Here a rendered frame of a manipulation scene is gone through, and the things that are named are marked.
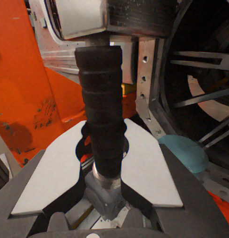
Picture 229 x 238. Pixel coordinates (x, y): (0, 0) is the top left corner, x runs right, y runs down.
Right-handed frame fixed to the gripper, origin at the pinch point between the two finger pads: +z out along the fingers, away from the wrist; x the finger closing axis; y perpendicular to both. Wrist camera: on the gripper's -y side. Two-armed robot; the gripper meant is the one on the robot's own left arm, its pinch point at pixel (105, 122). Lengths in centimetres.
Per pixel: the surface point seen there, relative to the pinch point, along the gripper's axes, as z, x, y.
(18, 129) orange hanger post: 17.3, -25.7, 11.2
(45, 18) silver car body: 113, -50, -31
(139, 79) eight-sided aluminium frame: 21.0, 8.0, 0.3
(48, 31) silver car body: 113, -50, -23
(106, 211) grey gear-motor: 13, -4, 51
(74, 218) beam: 19, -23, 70
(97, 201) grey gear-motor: 14.7, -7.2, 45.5
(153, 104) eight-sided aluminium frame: 20.9, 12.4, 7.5
